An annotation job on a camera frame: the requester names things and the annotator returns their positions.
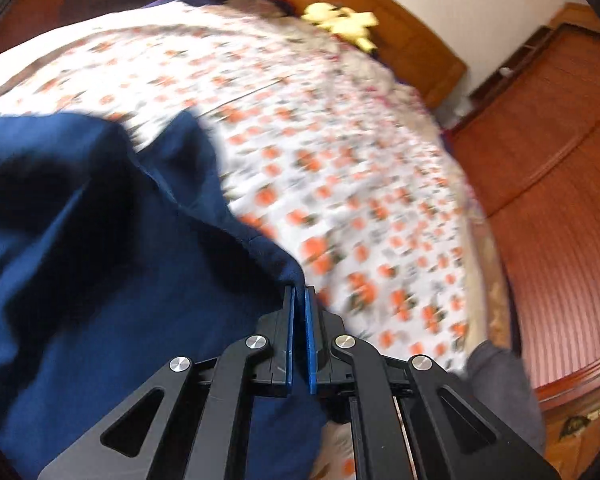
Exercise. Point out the orange floral bed sheet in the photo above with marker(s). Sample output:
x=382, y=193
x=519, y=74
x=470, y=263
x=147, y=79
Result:
x=330, y=160

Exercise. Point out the grey cloth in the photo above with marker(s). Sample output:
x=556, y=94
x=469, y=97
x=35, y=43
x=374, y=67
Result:
x=505, y=390

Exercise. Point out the wooden bed frame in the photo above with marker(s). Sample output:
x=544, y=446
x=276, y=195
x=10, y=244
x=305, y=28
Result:
x=580, y=425

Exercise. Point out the reddish wooden wardrobe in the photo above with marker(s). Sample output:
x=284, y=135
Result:
x=555, y=210

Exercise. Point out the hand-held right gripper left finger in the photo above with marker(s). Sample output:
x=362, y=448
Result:
x=290, y=345

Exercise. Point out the wooden bedside shelf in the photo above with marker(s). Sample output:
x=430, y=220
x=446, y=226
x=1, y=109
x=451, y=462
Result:
x=530, y=60

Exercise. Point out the wooden headboard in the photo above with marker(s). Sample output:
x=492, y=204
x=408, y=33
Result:
x=405, y=35

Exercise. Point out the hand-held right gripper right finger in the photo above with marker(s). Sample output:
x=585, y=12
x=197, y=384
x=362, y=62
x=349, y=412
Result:
x=310, y=345

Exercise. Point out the navy blue garment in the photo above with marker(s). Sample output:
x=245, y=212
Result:
x=105, y=285

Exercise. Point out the yellow plush toy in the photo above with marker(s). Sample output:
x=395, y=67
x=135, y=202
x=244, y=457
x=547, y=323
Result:
x=340, y=22

